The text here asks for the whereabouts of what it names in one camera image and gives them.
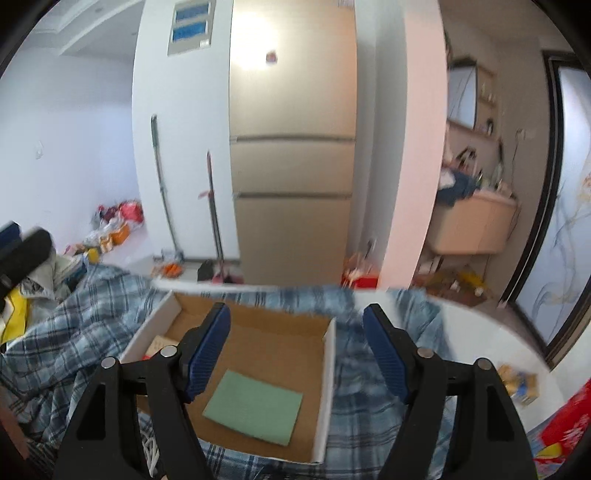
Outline pale yellow flat packet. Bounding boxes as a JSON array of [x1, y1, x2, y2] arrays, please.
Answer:
[[142, 335, 180, 361]]

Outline white crumpled bag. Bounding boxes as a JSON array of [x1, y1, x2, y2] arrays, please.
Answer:
[[21, 254, 88, 302]]

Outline grey mop handle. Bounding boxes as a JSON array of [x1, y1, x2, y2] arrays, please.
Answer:
[[150, 115, 185, 261]]

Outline wall mirror cabinet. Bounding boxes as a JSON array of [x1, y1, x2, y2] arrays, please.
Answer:
[[447, 58, 502, 137]]

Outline pile of plastic bags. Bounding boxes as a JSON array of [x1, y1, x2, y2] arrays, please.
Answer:
[[65, 199, 145, 264]]

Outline dark blue clothes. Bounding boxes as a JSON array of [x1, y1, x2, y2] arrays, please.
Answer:
[[436, 167, 479, 207]]

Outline yellow bag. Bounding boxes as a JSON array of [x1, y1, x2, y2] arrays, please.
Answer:
[[0, 286, 29, 344]]

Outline wall electrical panel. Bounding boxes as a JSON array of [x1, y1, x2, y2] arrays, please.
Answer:
[[167, 0, 217, 56]]

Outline red box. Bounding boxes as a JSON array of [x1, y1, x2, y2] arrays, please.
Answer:
[[342, 251, 382, 291]]

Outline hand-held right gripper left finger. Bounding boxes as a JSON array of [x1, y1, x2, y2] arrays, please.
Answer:
[[53, 302, 232, 480]]

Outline red broom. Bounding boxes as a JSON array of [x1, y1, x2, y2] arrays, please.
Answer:
[[198, 150, 243, 283]]

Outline red printed packet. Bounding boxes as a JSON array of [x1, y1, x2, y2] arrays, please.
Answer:
[[534, 378, 591, 472]]

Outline small gold box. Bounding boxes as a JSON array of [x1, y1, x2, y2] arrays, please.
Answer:
[[498, 364, 539, 407]]

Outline dark door frame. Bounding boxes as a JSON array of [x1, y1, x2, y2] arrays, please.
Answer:
[[501, 50, 591, 370]]

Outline beige refrigerator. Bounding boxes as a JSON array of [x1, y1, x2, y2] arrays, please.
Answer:
[[229, 0, 358, 284]]

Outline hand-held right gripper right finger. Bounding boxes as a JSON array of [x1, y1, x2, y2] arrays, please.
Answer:
[[362, 304, 539, 480]]

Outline white cardboard box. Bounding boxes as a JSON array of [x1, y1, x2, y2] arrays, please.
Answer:
[[119, 290, 337, 464]]

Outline beige sink cabinet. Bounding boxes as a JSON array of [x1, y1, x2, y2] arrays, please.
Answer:
[[429, 189, 520, 256]]

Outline blue plaid cloth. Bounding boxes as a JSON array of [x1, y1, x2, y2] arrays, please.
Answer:
[[0, 263, 459, 480]]

